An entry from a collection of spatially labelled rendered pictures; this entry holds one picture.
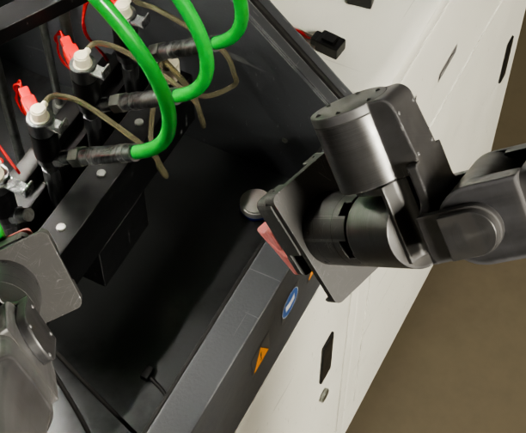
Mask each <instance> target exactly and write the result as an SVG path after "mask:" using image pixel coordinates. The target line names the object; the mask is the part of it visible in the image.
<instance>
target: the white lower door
mask: <svg viewBox="0 0 526 433"><path fill-rule="evenodd" d="M326 298H327V294H326V293H325V291H324V289H323V288H322V287H321V285H320V286H319V288H318V289H317V291H316V292H315V294H314V296H313V298H312V300H311V301H310V303H309V305H308V306H307V308H306V310H305V311H304V313H303V316H302V317H301V319H300V320H299V321H298V323H297V326H296V327H295V329H294V331H293V333H292V334H291V336H290V337H289V339H288V341H287V343H286V344H285V346H284V349H283V350H282V351H281V353H280V354H279V356H278V359H277V360H276V362H275V364H274V365H273V366H272V369H271V370H270V372H269V374H268V376H267V377H266V379H265V381H264V382H263V384H262V386H261V387H260V390H259V392H258V393H257V394H256V396H255V398H254V400H253V402H252V403H251V405H250V407H249V408H248V410H247V412H246V414H245V415H244V417H243V419H242V420H241V422H240V424H239V425H238V427H237V429H236V431H235V433H335V428H336V420H337V411H338V404H339V389H340V381H341V373H342V365H343V357H344V349H345V341H346V327H347V319H348V311H349V303H350V295H349V296H348V297H347V298H346V299H345V300H344V301H343V302H341V303H337V302H327V301H326Z"/></svg>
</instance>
